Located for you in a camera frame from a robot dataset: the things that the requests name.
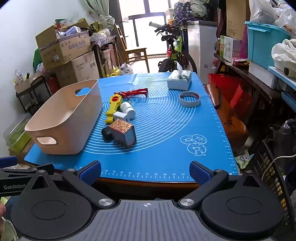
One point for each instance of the black metal cart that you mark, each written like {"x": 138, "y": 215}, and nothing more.
{"x": 32, "y": 97}

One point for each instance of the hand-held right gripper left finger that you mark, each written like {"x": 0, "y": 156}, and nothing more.
{"x": 89, "y": 172}

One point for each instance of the red action figure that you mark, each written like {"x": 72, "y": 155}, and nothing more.
{"x": 133, "y": 93}

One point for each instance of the pale green curtain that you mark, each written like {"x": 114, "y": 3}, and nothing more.
{"x": 101, "y": 14}

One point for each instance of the white charger plug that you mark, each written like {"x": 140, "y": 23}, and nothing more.
{"x": 120, "y": 115}

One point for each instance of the black round puck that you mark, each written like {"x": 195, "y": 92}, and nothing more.
{"x": 106, "y": 134}

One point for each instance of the black plastic crate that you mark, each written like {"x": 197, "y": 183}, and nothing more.
{"x": 270, "y": 176}

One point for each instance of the white chest freezer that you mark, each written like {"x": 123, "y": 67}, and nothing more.
{"x": 203, "y": 51}

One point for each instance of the wooden chair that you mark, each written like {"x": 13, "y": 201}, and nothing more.
{"x": 135, "y": 52}

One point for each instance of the crumpled plastic bag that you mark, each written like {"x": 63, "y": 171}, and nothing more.
{"x": 126, "y": 68}

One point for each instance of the black green bicycle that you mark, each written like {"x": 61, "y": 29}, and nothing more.
{"x": 172, "y": 53}

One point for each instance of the red gold patterned box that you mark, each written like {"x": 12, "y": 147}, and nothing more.
{"x": 122, "y": 132}

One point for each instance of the green white carton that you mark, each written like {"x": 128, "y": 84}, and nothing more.
{"x": 226, "y": 47}

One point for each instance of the dark wooden shelf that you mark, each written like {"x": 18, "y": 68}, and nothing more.
{"x": 245, "y": 74}

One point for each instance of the yellow toy gun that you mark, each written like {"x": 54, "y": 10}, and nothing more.
{"x": 113, "y": 107}

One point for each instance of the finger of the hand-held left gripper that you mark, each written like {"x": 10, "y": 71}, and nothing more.
{"x": 8, "y": 161}
{"x": 27, "y": 172}

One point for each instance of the blue silicone baking mat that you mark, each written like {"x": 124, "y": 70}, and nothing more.
{"x": 161, "y": 129}

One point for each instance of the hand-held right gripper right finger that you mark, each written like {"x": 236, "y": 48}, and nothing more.
{"x": 200, "y": 173}

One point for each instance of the dark plastic bag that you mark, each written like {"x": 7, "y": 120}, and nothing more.
{"x": 284, "y": 143}

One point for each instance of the red paper bag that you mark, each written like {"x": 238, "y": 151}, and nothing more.
{"x": 231, "y": 90}

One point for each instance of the green container clear lid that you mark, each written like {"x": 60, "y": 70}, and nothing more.
{"x": 17, "y": 135}

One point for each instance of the person's left hand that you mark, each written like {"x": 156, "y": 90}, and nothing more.
{"x": 1, "y": 209}

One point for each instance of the teal plastic storage bin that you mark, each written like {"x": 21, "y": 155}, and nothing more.
{"x": 263, "y": 46}

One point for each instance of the white pill bottle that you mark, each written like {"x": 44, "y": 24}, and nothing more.
{"x": 128, "y": 110}

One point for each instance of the small snack packet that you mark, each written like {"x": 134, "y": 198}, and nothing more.
{"x": 242, "y": 161}

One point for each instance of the grey tape roll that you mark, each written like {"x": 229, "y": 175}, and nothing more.
{"x": 189, "y": 102}

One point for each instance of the white tissue box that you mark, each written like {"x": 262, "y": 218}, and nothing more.
{"x": 179, "y": 80}

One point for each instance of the white cloth bundle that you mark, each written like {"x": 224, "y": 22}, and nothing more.
{"x": 284, "y": 55}

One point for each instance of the large taped cardboard box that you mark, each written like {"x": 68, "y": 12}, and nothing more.
{"x": 83, "y": 69}

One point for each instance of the cluttered wooden side table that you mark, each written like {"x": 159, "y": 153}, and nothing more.
{"x": 104, "y": 53}

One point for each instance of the cardboard box of bottles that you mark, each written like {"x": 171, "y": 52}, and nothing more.
{"x": 25, "y": 83}

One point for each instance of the beige plastic basket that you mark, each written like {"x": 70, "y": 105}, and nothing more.
{"x": 62, "y": 120}

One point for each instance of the open taped cardboard box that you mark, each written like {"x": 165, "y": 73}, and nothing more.
{"x": 62, "y": 48}

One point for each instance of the yellow plastic jug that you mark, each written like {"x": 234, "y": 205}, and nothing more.
{"x": 113, "y": 72}

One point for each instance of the orange paper bag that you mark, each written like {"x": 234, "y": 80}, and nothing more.
{"x": 231, "y": 125}

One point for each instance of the pile of clothes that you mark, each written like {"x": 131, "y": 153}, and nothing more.
{"x": 194, "y": 9}

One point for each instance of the tall brown cardboard box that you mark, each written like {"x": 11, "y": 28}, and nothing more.
{"x": 237, "y": 18}

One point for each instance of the white plastic bags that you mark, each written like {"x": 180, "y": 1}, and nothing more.
{"x": 270, "y": 11}

